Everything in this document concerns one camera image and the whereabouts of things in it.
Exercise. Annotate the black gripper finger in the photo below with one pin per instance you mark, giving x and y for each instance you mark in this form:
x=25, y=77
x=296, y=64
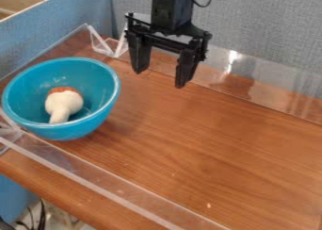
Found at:
x=188, y=64
x=140, y=54

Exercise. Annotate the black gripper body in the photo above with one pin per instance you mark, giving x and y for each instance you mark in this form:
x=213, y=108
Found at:
x=168, y=28

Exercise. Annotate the white felt mushroom orange cap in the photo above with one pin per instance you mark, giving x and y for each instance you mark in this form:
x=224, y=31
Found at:
x=65, y=102

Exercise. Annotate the blue bowl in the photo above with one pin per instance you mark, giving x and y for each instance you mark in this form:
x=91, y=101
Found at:
x=86, y=74

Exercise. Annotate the clear acrylic back barrier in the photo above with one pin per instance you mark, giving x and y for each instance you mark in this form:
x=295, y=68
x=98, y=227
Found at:
x=263, y=82

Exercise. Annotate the clear acrylic barrier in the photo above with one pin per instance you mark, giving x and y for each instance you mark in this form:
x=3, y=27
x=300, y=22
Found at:
x=263, y=82
x=164, y=212

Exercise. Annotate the clear acrylic front barrier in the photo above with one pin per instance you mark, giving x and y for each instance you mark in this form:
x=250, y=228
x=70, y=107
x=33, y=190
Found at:
x=164, y=212

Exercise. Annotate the clear acrylic corner bracket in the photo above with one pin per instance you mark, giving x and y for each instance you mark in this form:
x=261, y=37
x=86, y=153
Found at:
x=110, y=47

